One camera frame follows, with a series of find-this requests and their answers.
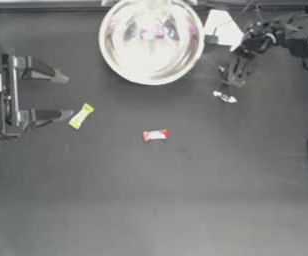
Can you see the yellow-green candy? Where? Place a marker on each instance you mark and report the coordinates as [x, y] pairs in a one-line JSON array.
[[81, 116]]

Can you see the pink candy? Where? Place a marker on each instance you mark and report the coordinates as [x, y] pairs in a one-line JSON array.
[[159, 33]]

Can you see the red and white candy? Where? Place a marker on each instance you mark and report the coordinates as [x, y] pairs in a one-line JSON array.
[[155, 135]]

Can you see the steel bowl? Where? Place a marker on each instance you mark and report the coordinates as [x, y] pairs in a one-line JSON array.
[[151, 66]]

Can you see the black table frame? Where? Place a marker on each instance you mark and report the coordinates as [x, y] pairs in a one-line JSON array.
[[50, 6]]

